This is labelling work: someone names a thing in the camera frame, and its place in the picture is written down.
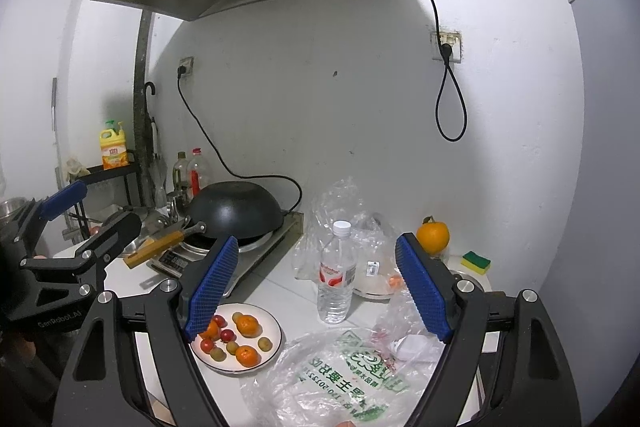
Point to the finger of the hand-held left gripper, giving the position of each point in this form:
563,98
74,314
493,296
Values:
117,232
62,199

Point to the black wok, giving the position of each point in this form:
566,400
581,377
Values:
235,207

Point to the dark oil bottle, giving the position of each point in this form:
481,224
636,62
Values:
179,172

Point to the black metal rack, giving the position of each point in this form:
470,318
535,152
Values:
107,170

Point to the green printed plastic bag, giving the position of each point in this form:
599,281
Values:
325,382

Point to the tall clear plastic bag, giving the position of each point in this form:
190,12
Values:
340,202

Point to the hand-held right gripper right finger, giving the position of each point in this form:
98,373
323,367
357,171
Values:
425,292

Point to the person's right hand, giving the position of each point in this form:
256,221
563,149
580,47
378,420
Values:
346,423

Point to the wall outlet with hood plug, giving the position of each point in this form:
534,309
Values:
452,38

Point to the white cloth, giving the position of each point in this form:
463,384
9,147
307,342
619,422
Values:
75,167

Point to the wall outlet with cooker plug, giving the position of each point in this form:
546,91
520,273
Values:
187,63

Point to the crumpled clear plastic bag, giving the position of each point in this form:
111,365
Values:
400,312

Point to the green yellow sponge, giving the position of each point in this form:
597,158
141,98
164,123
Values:
476,261

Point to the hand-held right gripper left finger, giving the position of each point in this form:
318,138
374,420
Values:
212,292

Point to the white plate with dark rim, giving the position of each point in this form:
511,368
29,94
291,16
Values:
272,332

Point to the clear water bottle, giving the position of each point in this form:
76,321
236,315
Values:
336,287

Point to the induction cooker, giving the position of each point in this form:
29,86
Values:
260,252

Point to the white folded paper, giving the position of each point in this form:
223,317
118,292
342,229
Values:
415,347

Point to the yellow detergent bottle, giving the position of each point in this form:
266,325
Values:
114,150

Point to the person's left hand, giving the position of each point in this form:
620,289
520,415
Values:
36,258

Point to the large orange with leaf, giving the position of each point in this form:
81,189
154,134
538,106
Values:
433,235

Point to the steel bowl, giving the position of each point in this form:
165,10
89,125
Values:
10,207

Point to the steel utensil holder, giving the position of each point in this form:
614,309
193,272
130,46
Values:
172,207

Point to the grey vertical pipe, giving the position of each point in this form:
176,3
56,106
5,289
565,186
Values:
141,107

